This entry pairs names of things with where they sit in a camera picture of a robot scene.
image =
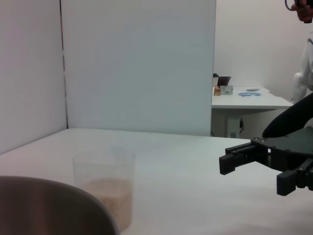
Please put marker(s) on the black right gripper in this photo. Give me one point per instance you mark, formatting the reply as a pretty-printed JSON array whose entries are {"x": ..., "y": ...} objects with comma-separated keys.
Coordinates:
[{"x": 293, "y": 147}]

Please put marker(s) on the beige rice grains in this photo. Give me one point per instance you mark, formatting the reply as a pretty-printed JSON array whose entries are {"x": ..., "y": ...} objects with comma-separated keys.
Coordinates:
[{"x": 115, "y": 195}]

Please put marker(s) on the clear plastic measuring cup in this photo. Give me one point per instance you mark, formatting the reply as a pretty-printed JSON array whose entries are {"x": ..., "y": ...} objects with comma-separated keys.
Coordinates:
[{"x": 102, "y": 166}]

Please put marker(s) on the stainless steel mixing bowl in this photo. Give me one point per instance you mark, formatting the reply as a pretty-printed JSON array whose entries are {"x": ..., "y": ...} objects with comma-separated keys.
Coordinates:
[{"x": 49, "y": 208}]

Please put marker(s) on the black plug on table leg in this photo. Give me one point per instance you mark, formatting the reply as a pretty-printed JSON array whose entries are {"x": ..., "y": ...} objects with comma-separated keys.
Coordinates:
[{"x": 241, "y": 123}]

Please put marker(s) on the white side table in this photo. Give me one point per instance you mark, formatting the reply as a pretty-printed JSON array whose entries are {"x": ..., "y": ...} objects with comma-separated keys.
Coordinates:
[{"x": 256, "y": 102}]

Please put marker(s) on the flat blue object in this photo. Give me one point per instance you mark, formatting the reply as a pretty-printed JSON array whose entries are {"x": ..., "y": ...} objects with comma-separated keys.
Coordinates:
[{"x": 253, "y": 89}]

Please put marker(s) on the clear plastic bag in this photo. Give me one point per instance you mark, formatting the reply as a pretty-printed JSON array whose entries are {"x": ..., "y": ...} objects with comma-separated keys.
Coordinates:
[{"x": 226, "y": 90}]

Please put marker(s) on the small orange brown object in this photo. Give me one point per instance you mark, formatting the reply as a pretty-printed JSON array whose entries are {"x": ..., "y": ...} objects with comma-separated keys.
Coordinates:
[{"x": 217, "y": 91}]

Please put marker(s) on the white tumbler with dark lid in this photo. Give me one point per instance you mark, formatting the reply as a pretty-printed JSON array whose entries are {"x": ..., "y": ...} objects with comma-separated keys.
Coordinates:
[{"x": 215, "y": 80}]

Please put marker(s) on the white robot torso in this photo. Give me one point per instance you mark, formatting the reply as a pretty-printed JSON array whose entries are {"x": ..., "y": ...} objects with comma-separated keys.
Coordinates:
[{"x": 305, "y": 63}]

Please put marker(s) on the white partition panel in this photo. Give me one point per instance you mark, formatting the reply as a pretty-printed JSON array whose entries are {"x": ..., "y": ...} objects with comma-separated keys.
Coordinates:
[
  {"x": 29, "y": 73},
  {"x": 137, "y": 61}
]

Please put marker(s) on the dark robot head housing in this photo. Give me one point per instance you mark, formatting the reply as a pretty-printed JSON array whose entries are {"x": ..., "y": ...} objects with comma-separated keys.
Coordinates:
[{"x": 304, "y": 11}]

